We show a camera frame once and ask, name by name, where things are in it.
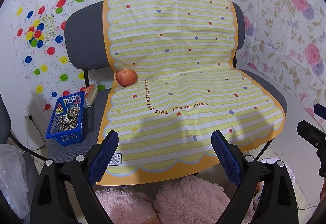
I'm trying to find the clear plastic bag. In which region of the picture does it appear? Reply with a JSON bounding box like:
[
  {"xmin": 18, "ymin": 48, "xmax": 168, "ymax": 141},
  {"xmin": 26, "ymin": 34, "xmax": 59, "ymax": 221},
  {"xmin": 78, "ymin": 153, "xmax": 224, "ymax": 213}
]
[{"xmin": 0, "ymin": 144, "xmax": 29, "ymax": 219}]

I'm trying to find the left pink fuzzy slipper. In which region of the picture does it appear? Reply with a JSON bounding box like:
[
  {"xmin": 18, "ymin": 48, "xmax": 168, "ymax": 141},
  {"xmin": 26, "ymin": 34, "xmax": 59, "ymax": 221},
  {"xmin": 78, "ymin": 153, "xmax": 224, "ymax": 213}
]
[{"xmin": 96, "ymin": 188, "xmax": 160, "ymax": 223}]

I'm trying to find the blue plastic basket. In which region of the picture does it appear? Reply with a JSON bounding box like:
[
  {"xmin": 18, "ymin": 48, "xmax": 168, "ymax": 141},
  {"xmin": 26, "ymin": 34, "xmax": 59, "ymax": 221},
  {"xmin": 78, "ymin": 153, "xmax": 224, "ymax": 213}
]
[{"xmin": 45, "ymin": 91, "xmax": 85, "ymax": 146}]

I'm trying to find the small snack box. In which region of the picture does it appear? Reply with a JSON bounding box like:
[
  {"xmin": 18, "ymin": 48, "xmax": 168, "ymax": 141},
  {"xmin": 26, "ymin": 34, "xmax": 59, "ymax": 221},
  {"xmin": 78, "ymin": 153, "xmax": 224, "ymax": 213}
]
[{"xmin": 81, "ymin": 83, "xmax": 98, "ymax": 108}]

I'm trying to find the red apple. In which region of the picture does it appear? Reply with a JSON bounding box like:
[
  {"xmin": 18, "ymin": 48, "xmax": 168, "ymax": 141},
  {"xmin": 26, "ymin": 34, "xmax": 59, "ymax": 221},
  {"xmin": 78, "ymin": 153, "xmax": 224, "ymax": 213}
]
[{"xmin": 116, "ymin": 69, "xmax": 138, "ymax": 87}]

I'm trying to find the yellow striped cover cloth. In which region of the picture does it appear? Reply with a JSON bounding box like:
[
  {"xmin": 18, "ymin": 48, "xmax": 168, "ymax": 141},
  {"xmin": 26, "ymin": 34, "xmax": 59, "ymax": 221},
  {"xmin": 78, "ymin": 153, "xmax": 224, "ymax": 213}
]
[{"xmin": 96, "ymin": 0, "xmax": 286, "ymax": 186}]

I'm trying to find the black power cable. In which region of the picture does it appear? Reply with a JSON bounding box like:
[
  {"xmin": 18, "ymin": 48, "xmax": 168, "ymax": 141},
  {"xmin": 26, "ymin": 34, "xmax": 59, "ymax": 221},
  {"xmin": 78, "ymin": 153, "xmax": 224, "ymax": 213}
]
[{"xmin": 10, "ymin": 114, "xmax": 49, "ymax": 161}]

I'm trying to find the floral wall sheet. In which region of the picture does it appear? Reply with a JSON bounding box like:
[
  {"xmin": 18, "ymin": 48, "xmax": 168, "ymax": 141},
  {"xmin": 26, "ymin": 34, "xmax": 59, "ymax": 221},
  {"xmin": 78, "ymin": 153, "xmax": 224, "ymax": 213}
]
[{"xmin": 232, "ymin": 0, "xmax": 325, "ymax": 113}]

